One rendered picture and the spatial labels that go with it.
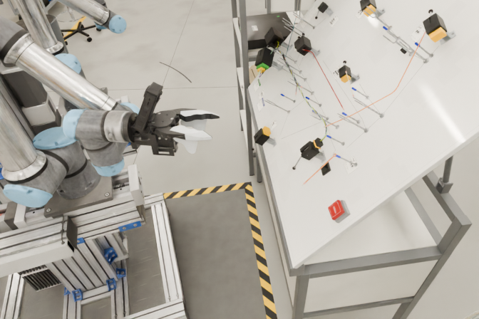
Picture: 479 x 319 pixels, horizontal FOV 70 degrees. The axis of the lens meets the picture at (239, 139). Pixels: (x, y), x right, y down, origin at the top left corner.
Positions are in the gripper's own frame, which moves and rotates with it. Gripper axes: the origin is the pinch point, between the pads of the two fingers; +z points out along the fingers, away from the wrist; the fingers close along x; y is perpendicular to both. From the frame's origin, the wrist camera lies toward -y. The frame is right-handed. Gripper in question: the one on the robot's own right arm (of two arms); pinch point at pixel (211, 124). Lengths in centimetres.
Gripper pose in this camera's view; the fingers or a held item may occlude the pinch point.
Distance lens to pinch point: 77.8
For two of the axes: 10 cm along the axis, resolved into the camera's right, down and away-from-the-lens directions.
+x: -1.5, 5.7, -8.1
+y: 0.4, 8.2, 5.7
